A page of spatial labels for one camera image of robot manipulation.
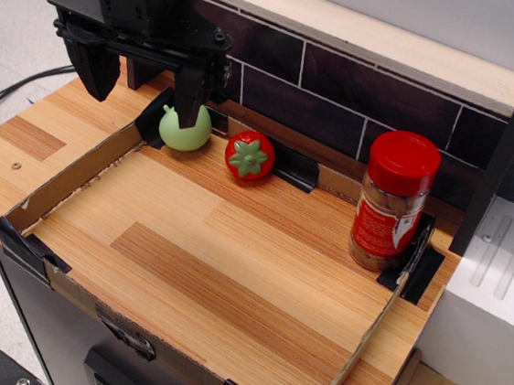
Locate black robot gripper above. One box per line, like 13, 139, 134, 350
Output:
47, 0, 232, 129

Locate red lidded spice bottle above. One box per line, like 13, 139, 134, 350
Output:
350, 130, 441, 271

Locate taped cardboard fence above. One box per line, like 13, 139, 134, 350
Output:
0, 83, 431, 385

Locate green toy apple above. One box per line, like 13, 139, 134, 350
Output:
158, 105, 212, 152

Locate red toy tomato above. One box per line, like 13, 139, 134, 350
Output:
224, 130, 275, 181

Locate black panel under table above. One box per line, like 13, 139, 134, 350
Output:
83, 348, 186, 385

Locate white drainboard unit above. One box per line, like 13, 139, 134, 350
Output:
419, 198, 514, 385

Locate black floor cables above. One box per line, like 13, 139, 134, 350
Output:
0, 56, 77, 130

